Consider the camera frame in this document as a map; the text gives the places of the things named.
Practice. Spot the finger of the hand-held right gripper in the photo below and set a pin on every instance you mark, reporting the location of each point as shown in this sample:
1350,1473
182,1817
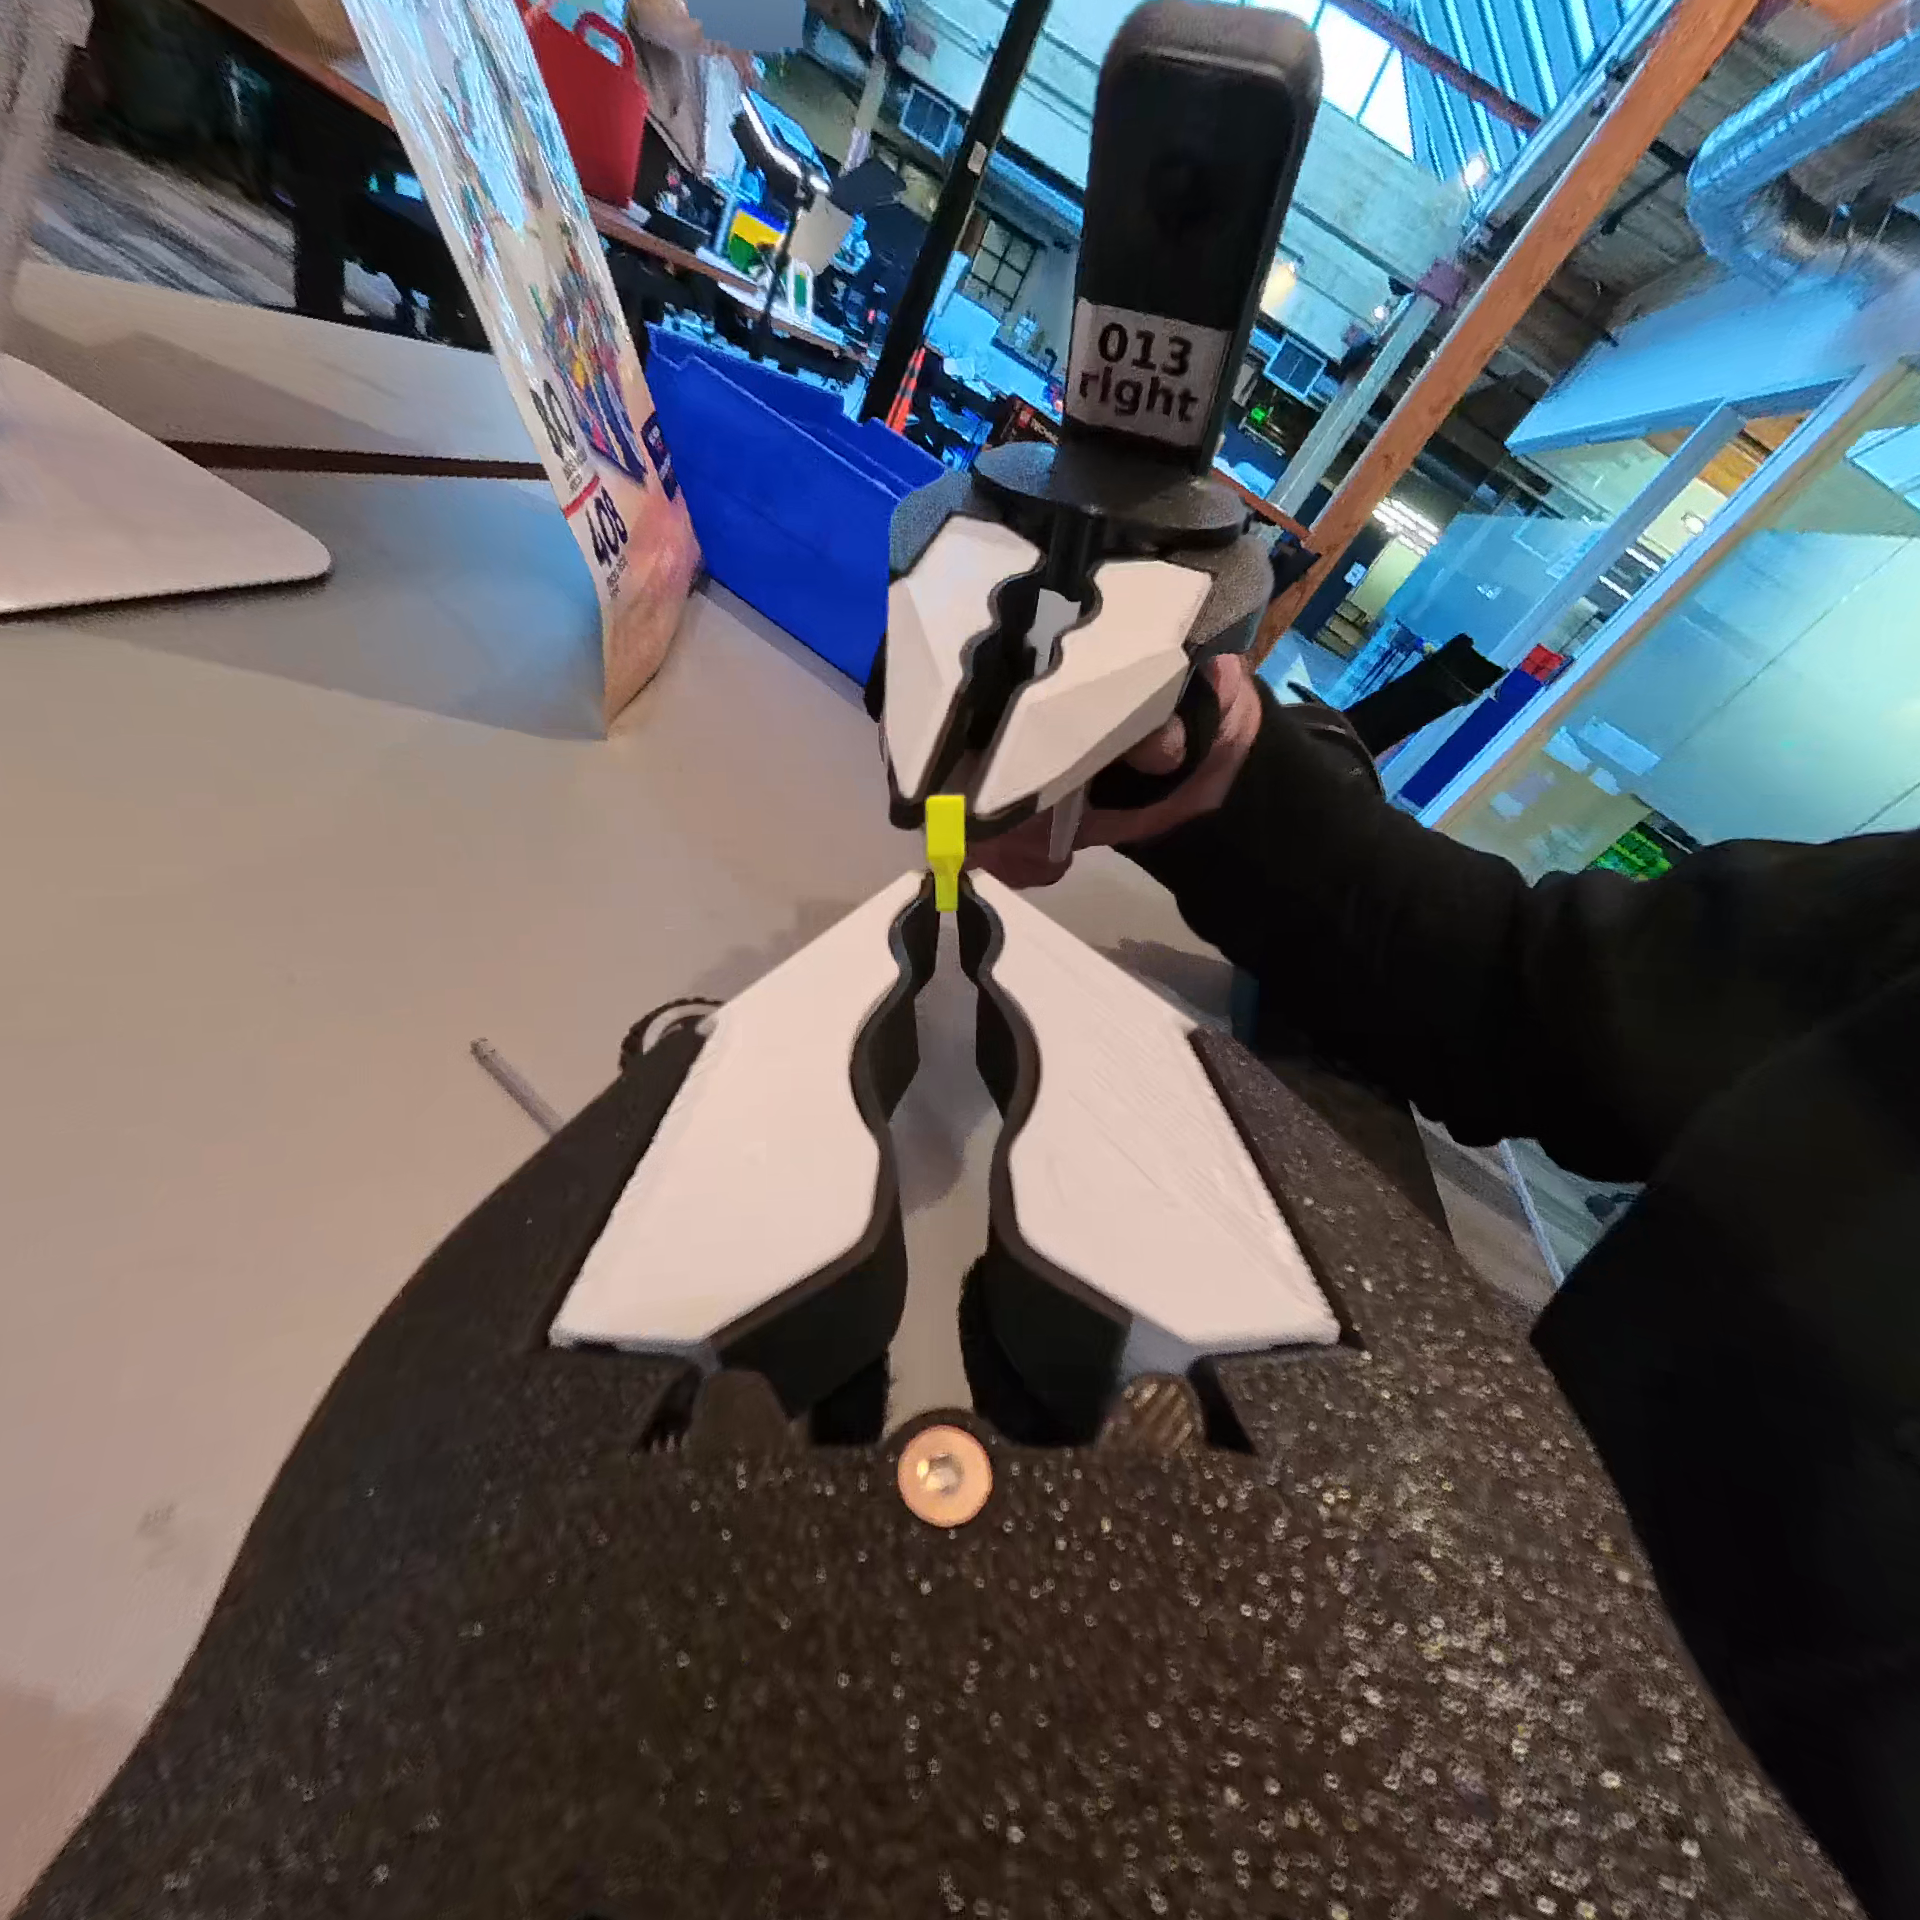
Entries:
931,645
1126,662

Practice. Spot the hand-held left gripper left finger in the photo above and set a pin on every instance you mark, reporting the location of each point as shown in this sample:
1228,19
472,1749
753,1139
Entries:
750,1172

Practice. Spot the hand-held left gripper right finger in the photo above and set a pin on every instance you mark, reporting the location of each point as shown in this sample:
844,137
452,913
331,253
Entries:
1154,1185

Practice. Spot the yellow-green plastic connector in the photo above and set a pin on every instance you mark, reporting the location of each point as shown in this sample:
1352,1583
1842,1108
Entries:
944,849

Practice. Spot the thin grey plastic rod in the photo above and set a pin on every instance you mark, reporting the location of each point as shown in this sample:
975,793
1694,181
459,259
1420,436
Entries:
518,1088

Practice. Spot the person's right forearm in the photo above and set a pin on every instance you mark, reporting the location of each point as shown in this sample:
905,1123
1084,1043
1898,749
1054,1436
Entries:
1425,931

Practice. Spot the person's right hand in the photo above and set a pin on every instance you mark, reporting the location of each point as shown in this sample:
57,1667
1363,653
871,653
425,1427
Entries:
1236,720

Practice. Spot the blue plastic storage bin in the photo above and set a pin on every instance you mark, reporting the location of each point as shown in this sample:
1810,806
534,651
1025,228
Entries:
779,495

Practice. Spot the black pole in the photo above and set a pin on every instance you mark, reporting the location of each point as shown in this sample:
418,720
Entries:
960,181

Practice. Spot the printed construction toy box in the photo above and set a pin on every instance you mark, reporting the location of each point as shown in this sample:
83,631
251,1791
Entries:
510,270

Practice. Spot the red plastic tote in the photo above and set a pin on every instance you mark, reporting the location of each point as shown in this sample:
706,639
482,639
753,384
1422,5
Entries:
592,107

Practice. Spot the white book stand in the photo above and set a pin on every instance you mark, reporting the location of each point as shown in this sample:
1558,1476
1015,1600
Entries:
120,495

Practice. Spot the wooden post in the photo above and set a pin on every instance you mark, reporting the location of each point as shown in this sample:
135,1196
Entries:
1500,285

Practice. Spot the silver air duct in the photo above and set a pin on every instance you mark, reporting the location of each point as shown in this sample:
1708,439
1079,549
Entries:
1800,165

